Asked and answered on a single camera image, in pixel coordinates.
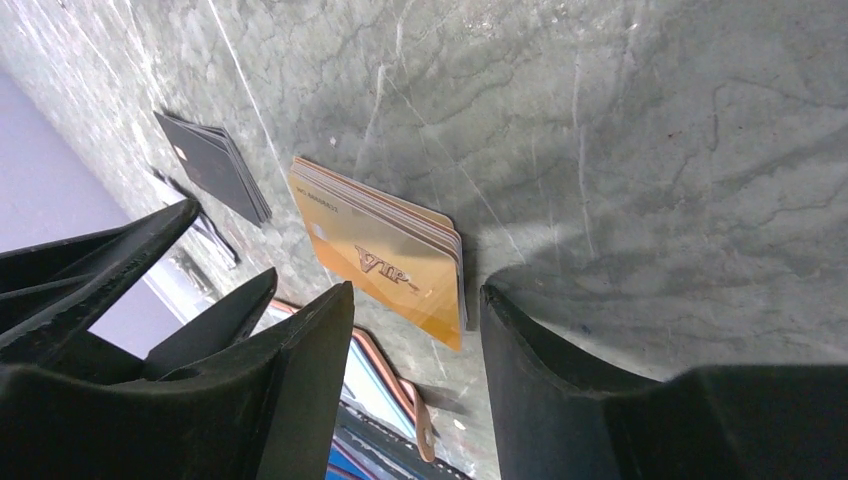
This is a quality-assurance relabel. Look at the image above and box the orange card stack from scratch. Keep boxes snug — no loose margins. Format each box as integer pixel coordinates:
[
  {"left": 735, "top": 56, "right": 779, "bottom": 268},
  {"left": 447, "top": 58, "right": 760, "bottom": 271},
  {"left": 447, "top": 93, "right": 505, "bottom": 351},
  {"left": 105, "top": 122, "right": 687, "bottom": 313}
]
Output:
[{"left": 288, "top": 157, "right": 468, "bottom": 351}]

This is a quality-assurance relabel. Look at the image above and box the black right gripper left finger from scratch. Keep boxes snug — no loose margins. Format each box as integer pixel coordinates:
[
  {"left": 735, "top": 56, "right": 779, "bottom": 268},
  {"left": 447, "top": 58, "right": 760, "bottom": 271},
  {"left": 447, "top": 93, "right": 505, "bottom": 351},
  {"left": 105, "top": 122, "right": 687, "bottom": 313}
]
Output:
[{"left": 1, "top": 282, "right": 354, "bottom": 479}]

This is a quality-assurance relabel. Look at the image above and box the brown leather card holder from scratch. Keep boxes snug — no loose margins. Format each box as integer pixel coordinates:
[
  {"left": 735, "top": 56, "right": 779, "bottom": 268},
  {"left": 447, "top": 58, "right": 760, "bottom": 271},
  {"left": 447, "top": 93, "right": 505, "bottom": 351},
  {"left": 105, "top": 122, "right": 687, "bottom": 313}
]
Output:
[{"left": 268, "top": 298, "right": 439, "bottom": 465}]

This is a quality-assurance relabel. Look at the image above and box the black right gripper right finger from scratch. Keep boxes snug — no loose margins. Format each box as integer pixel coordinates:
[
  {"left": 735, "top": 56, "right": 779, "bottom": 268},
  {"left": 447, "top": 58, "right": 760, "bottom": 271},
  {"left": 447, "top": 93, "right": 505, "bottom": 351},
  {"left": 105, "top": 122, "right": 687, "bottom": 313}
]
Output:
[{"left": 480, "top": 285, "right": 847, "bottom": 479}]

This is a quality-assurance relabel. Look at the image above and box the black VIP card stack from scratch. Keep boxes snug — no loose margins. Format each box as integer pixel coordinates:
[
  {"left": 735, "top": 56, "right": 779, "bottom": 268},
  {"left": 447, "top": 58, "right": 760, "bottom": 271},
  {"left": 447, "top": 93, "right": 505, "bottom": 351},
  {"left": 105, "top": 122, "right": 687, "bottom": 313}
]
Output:
[{"left": 155, "top": 112, "right": 271, "bottom": 227}]

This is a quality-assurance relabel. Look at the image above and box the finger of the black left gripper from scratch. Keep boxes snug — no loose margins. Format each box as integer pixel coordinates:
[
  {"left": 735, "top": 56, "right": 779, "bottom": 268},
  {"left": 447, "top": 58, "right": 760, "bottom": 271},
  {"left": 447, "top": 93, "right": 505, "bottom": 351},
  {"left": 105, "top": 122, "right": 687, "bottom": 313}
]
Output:
[
  {"left": 142, "top": 267, "right": 278, "bottom": 380},
  {"left": 1, "top": 200, "right": 200, "bottom": 365}
]

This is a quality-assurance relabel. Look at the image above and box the silver magnetic stripe card stack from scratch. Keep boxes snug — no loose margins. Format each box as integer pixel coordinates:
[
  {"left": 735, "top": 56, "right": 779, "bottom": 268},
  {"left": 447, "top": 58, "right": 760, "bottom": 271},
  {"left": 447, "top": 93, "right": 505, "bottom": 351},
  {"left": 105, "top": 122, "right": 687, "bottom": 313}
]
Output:
[{"left": 145, "top": 169, "right": 239, "bottom": 270}]

